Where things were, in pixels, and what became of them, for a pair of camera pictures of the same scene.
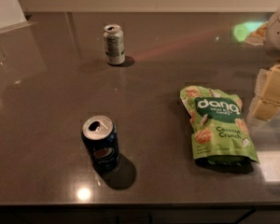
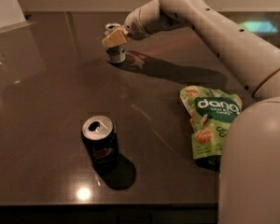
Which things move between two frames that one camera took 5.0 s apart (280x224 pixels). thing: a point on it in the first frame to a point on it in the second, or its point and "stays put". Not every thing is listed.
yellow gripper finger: [272, 91] to [139, 22]
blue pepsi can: [101, 134] stays put
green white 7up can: [114, 45] stays put
